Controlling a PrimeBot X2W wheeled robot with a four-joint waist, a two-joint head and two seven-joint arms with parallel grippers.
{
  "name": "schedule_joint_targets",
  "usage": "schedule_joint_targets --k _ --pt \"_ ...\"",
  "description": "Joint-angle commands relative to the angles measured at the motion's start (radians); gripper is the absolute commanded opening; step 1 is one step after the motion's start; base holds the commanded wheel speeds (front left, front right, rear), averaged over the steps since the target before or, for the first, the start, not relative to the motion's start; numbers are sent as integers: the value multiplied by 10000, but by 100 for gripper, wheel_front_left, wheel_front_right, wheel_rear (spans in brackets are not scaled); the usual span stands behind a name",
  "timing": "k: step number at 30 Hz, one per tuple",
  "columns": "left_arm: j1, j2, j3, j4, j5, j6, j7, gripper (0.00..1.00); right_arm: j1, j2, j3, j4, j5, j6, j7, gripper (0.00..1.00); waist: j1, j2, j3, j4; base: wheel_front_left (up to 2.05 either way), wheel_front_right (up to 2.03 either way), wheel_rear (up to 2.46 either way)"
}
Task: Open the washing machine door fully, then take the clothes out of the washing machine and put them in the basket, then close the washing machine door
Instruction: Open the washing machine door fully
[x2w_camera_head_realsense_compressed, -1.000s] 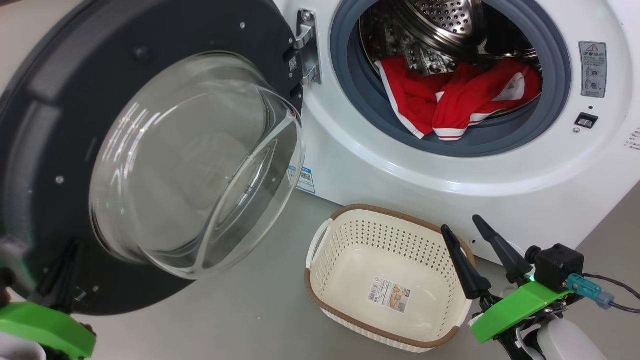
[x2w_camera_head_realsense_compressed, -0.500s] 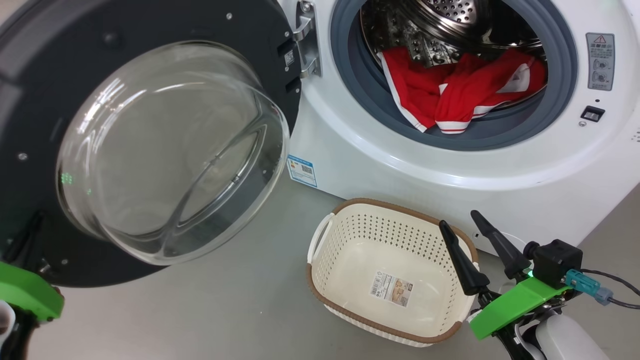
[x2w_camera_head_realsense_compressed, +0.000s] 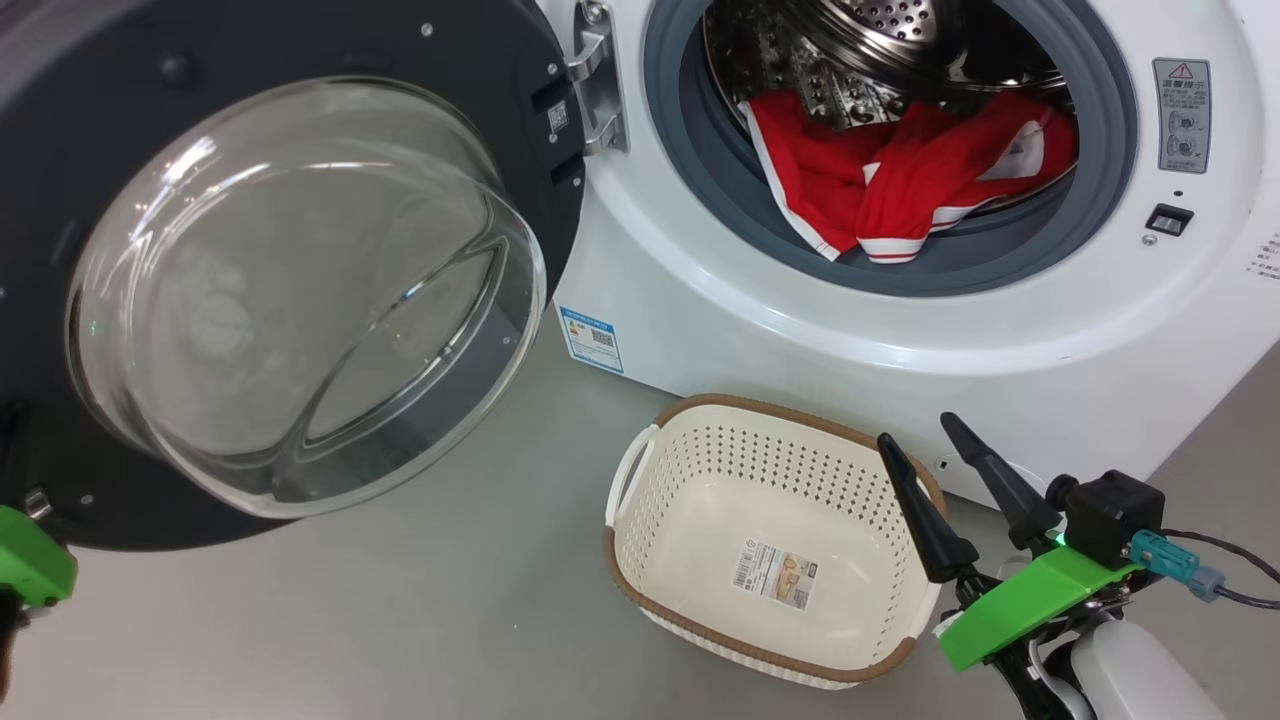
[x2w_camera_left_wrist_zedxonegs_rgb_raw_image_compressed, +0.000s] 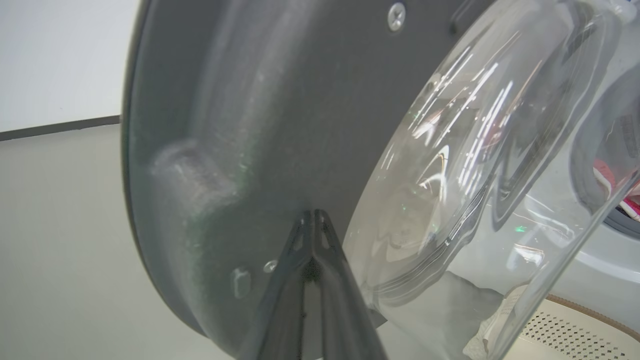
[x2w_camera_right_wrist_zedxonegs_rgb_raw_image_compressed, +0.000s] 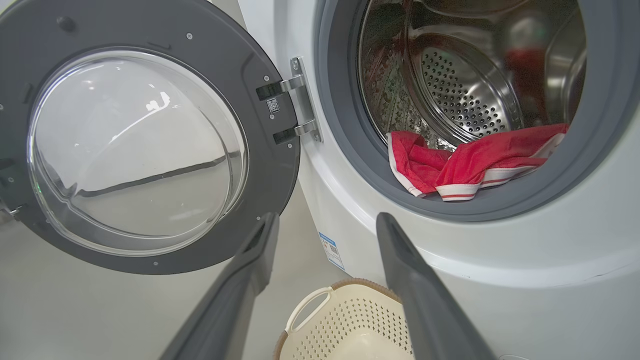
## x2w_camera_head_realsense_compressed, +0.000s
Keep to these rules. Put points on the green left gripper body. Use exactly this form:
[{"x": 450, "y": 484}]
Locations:
[{"x": 35, "y": 560}]

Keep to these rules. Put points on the black door latch slot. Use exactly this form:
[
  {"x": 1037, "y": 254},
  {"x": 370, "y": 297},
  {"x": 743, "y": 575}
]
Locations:
[{"x": 1168, "y": 220}]

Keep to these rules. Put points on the basket product label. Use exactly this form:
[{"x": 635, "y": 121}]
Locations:
[{"x": 775, "y": 575}]

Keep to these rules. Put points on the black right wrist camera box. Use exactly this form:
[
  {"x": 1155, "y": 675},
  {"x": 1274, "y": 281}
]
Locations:
[{"x": 1110, "y": 515}]

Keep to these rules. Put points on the steel perforated drum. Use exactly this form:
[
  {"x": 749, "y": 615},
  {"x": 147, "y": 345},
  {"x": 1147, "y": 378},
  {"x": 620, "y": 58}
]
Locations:
[{"x": 850, "y": 40}]

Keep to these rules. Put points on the white washing machine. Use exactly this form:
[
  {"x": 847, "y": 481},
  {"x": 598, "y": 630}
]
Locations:
[{"x": 800, "y": 330}]

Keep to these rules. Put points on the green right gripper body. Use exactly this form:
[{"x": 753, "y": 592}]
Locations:
[{"x": 1030, "y": 600}]

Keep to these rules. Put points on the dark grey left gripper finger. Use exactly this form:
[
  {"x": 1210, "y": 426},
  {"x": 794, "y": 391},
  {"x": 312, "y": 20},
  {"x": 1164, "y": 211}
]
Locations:
[{"x": 10, "y": 450}]

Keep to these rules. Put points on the cream perforated laundry basket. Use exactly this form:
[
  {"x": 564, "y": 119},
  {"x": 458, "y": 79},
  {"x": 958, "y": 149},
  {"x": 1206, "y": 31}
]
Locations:
[{"x": 700, "y": 500}]

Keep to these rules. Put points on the grey warning label sticker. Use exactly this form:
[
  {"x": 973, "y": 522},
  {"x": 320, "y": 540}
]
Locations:
[{"x": 1182, "y": 115}]

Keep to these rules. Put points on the red garment white trim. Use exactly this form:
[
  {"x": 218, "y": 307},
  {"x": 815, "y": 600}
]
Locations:
[{"x": 930, "y": 170}]

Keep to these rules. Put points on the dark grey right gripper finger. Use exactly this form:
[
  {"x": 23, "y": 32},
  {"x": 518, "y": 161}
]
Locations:
[
  {"x": 1010, "y": 495},
  {"x": 935, "y": 530}
]

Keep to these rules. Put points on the black round glass washer door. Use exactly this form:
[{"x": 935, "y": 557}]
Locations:
[{"x": 470, "y": 50}]

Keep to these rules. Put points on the metal door hinge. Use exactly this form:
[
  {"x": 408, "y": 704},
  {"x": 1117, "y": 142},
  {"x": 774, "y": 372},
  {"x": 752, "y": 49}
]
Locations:
[{"x": 598, "y": 90}]

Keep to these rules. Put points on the blue energy label sticker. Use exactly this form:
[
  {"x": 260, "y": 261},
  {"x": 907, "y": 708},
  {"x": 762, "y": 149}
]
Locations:
[{"x": 590, "y": 340}]

